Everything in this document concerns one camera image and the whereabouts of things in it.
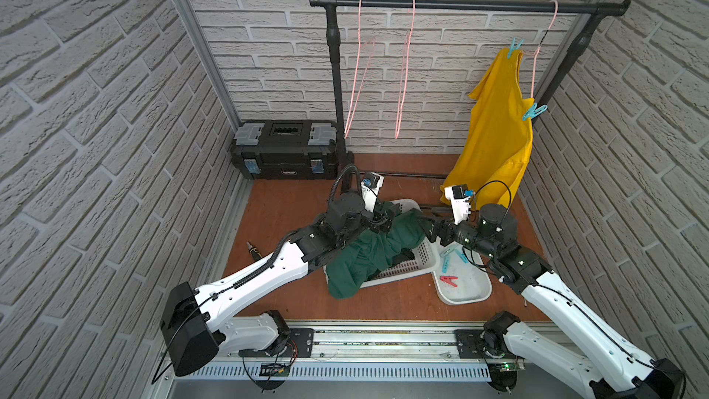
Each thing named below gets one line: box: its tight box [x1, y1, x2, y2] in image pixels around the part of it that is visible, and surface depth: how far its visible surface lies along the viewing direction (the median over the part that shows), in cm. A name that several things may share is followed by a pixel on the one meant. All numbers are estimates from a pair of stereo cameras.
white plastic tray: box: [431, 237, 493, 306], surface depth 85 cm
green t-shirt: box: [325, 201, 432, 301], surface depth 76 cm
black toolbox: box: [230, 120, 340, 181], surface depth 103 cm
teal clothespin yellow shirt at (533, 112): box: [522, 102, 549, 122], surface depth 58 cm
